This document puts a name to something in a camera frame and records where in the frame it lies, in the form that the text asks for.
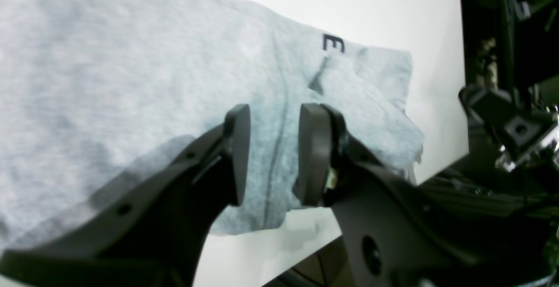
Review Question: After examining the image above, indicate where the grey T-shirt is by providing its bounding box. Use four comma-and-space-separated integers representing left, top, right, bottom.
0, 0, 424, 249

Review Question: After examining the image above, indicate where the black metal frame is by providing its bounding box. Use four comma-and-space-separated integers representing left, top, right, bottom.
418, 0, 558, 221

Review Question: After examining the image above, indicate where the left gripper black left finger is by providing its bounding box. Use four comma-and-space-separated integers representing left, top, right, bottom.
1, 104, 250, 287

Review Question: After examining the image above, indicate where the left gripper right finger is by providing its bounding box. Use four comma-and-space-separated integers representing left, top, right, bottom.
298, 104, 555, 287

